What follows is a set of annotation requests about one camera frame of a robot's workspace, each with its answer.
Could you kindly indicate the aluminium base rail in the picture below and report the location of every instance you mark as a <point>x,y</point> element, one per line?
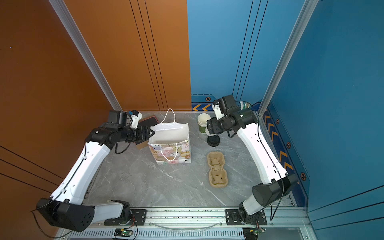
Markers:
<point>204,223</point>

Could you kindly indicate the black plastic cup lid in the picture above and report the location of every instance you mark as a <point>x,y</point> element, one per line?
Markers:
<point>213,140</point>

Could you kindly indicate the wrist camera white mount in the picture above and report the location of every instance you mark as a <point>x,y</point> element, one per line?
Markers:
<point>136,117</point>
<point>217,109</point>

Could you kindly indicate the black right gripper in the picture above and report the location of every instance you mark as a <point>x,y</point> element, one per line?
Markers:
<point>213,123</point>

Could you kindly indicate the bundle of wrapped straws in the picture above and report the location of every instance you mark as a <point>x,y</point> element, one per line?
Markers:
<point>245,105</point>

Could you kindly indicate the cardboard napkin box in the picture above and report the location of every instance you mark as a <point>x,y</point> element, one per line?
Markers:
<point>141,137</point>

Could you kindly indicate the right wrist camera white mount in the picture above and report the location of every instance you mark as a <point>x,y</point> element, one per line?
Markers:
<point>217,109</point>

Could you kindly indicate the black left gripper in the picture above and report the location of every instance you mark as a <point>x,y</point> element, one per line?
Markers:
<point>144,134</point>

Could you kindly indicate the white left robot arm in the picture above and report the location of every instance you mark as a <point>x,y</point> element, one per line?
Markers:
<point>64,208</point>

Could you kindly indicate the stack of green paper cups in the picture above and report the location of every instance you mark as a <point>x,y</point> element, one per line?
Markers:
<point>202,122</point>

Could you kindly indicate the stack of pulp cup carriers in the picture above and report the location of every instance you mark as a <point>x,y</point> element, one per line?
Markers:
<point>218,176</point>

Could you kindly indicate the small green circuit board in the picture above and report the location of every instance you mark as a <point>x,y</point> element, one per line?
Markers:
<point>123,233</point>

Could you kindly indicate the cartoon animal paper gift bag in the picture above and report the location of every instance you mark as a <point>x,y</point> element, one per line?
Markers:
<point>170,144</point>

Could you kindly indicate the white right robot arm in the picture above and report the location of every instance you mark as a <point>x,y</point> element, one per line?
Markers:
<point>276,181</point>

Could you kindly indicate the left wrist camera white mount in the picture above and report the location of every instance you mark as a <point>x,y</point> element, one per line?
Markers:
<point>136,117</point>

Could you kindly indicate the stack of black cup lids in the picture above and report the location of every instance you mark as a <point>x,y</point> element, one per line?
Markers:
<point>214,145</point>

